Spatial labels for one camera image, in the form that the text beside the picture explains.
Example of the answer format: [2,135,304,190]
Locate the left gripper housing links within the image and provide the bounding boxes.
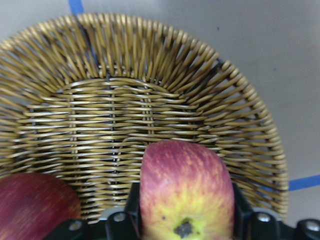
[44,182,320,240]

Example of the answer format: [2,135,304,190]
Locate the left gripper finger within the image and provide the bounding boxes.
[232,182,253,235]

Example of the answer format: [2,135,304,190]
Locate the red yellow apple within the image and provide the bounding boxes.
[139,140,235,240]

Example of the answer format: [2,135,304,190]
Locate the dark red apple basket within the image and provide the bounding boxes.
[0,173,81,240]

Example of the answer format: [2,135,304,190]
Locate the woven wicker basket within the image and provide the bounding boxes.
[0,13,289,223]

